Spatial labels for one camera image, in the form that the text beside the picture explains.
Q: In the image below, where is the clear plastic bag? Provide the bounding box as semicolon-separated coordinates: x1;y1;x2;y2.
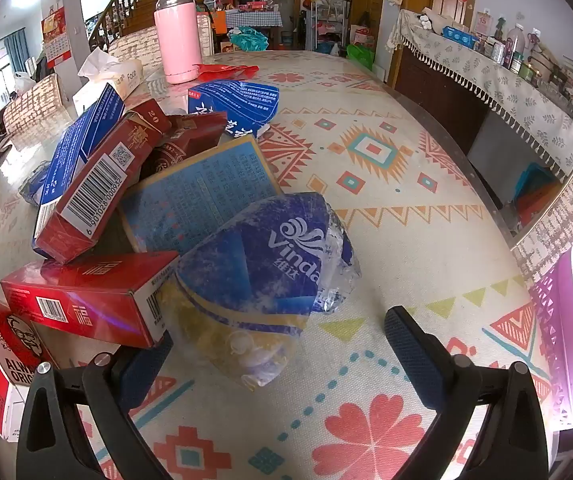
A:
18;160;52;206

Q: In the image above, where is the dark red snack packet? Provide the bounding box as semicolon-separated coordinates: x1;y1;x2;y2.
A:
154;110;230;181

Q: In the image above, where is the white tissue box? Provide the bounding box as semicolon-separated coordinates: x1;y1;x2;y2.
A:
73;47;144;116

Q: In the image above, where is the dark wooden sideboard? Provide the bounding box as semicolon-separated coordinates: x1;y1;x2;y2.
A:
394;45;490;156

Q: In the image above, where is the purple plastic basket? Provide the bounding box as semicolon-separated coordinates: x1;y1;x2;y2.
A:
529;244;573;428

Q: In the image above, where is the wooden staircase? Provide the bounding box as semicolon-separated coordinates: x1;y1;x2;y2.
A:
86;0;227;51

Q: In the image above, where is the teal storage box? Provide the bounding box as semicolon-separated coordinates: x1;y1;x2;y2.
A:
514;162;557;201

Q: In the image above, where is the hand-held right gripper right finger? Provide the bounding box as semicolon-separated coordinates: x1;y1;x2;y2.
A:
384;305;550;480

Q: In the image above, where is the patterned chair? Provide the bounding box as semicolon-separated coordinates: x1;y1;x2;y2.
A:
108;14;216;68
511;151;573;286
3;72;74;136

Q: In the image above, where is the flat blue printed box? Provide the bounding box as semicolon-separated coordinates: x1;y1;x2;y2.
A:
116;135;283;256

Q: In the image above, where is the blue and white packet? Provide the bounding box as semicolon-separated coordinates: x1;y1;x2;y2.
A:
188;79;281;140

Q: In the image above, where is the table with checkered cloth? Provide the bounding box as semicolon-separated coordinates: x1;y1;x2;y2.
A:
216;10;283;43

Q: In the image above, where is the blue plastic tissue roll wrapper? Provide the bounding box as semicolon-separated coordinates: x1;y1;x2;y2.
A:
159;191;362;391

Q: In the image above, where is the red carton with large barcode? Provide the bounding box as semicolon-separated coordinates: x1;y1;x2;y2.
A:
32;99;173;265

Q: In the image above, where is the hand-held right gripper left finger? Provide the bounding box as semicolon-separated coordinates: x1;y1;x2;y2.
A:
16;332;187;480

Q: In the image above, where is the red carton with gold print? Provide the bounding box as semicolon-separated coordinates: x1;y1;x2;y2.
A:
0;251;181;350

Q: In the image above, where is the pink thermos bottle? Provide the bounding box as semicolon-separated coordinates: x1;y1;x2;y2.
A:
154;0;203;85

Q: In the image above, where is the green bag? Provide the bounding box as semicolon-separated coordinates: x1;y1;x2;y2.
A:
347;44;375;71

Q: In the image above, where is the blue wipes pack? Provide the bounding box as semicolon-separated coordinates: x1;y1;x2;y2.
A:
441;26;477;43

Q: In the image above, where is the teal bag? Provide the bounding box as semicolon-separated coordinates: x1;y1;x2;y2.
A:
230;26;270;52

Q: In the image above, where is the red crumpled wrapper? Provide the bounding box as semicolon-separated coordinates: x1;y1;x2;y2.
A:
192;64;260;82

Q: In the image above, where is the red wall calendar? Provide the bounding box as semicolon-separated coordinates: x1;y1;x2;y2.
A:
41;5;70;68

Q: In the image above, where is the sideboard with lace cloth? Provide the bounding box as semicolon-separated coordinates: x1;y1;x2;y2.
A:
387;9;573;176

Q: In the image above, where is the white storage rack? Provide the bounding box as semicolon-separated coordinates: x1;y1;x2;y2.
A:
311;0;350;53

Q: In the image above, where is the clear plastic bottle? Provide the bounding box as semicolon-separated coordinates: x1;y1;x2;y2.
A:
507;22;526;68

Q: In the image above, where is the long blue carton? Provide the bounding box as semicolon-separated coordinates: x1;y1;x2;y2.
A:
31;82;126;206

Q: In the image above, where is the blue curtain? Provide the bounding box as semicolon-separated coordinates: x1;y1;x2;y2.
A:
5;27;30;73

